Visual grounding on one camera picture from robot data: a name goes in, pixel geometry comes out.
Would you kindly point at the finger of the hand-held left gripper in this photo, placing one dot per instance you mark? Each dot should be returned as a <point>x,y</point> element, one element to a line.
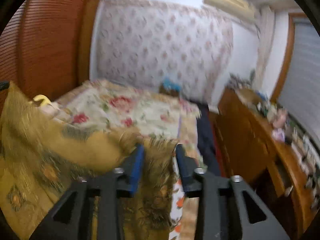
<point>3,85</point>

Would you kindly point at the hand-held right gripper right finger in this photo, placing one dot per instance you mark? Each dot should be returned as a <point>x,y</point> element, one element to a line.
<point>186,172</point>

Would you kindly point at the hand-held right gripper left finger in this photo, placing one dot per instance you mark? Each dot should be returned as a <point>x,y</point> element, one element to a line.
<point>137,170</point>

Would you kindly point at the golden brown patterned blanket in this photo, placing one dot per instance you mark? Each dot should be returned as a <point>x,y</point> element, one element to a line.
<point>50,142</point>

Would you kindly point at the stack of folded clothes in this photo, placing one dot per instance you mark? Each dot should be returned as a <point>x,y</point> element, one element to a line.
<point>240,81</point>

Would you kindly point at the orange print bed sheet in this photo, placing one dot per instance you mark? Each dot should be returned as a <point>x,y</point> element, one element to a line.
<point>177,200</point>

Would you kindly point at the navy blanket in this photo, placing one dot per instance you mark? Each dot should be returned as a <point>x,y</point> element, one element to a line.
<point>206,140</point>

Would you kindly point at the yellow plush toy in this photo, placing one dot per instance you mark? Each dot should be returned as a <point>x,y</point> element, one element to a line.
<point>41,98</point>

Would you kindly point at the floral quilt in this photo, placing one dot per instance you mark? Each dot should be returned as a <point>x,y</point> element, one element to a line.
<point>130,112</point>

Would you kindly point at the wooden louvered wardrobe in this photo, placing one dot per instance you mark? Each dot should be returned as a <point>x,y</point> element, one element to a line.
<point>50,42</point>

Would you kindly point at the wooden cabinet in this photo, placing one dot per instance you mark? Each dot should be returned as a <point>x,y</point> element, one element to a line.
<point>240,135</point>

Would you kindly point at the blue box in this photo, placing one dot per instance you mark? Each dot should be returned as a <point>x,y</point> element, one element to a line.
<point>170,85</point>

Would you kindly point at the pink tissue box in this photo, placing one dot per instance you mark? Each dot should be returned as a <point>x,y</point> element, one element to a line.
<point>278,134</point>

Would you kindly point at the pink thermos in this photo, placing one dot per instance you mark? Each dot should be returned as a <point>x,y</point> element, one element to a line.
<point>280,118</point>

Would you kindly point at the grey window blind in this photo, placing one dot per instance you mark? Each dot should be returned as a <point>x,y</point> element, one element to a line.
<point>305,80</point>

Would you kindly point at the pale window curtain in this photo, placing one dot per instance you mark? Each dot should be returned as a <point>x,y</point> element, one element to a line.
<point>265,42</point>

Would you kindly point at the white air conditioner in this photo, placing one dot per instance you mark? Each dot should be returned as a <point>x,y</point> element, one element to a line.
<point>230,1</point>

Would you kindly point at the circle print wall curtain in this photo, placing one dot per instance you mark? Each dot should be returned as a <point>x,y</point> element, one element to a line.
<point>162,47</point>

